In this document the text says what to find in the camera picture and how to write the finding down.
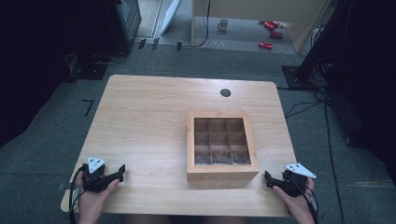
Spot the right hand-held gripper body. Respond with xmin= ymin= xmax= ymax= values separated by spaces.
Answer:
xmin=270 ymin=162 xmax=318 ymax=198

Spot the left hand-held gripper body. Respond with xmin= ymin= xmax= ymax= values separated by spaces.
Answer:
xmin=81 ymin=157 xmax=120 ymax=193

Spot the wooden compartment box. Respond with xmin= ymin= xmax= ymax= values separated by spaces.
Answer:
xmin=186 ymin=111 xmax=261 ymax=182

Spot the person's right hand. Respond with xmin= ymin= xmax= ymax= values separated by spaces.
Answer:
xmin=272 ymin=176 xmax=316 ymax=224

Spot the person's left hand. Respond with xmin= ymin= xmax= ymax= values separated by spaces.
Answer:
xmin=75 ymin=171 xmax=120 ymax=224

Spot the black cabinet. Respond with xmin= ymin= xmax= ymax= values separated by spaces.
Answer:
xmin=104 ymin=0 xmax=143 ymax=54

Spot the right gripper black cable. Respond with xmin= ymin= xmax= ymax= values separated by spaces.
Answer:
xmin=288 ymin=174 xmax=319 ymax=224

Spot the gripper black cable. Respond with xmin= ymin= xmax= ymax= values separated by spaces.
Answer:
xmin=288 ymin=174 xmax=319 ymax=224
xmin=67 ymin=163 xmax=89 ymax=224

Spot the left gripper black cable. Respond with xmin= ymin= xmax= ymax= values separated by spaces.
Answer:
xmin=67 ymin=163 xmax=89 ymax=224

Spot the black floor cable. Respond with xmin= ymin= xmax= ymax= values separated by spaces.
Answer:
xmin=276 ymin=55 xmax=345 ymax=224

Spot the black stand base plate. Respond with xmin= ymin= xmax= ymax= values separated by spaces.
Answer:
xmin=281 ymin=64 xmax=318 ymax=91
xmin=64 ymin=52 xmax=110 ymax=82

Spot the black hanging cable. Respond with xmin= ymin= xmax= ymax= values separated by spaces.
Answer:
xmin=180 ymin=0 xmax=211 ymax=49

